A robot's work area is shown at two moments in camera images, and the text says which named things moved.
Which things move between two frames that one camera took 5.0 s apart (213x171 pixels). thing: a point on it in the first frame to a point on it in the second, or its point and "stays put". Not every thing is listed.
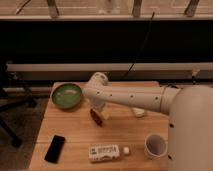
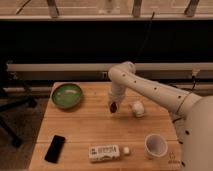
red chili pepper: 96,117 to 113,107
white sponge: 139,112 stays put
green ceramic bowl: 66,96 stays put
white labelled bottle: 105,152 stays put
